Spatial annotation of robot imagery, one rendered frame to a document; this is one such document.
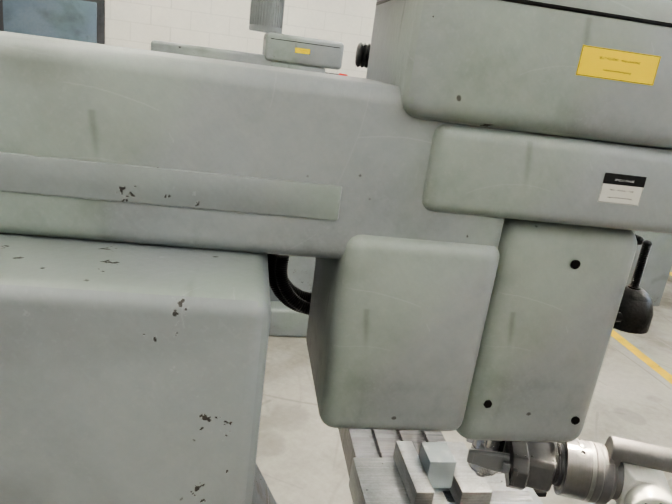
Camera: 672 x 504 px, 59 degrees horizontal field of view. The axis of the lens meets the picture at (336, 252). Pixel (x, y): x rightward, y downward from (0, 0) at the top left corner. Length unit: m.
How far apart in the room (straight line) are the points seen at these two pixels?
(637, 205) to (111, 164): 0.58
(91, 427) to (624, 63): 0.65
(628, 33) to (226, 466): 0.60
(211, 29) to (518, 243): 6.66
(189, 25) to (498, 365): 6.71
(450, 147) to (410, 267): 0.14
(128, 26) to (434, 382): 6.83
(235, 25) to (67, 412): 6.76
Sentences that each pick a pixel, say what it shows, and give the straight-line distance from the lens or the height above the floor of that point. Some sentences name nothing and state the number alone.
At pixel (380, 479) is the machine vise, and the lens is 1.22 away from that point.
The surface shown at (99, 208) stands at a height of 1.60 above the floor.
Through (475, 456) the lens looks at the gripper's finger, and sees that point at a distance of 0.97.
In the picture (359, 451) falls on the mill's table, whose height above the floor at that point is 0.96.
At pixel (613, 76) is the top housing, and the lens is 0.71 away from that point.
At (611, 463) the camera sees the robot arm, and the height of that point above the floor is 1.27.
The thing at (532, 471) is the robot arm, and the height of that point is 1.24.
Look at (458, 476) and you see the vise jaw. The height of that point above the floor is 1.07.
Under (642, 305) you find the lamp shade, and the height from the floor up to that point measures 1.49.
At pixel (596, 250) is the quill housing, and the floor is 1.60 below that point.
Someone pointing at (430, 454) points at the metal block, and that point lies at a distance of 1.19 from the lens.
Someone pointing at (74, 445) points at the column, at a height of 1.40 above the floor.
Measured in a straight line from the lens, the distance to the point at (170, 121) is 0.63.
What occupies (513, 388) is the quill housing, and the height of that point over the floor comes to 1.40.
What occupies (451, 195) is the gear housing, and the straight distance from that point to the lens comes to 0.66.
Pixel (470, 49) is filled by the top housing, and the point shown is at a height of 1.81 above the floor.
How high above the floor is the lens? 1.78
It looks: 18 degrees down
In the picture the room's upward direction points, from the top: 8 degrees clockwise
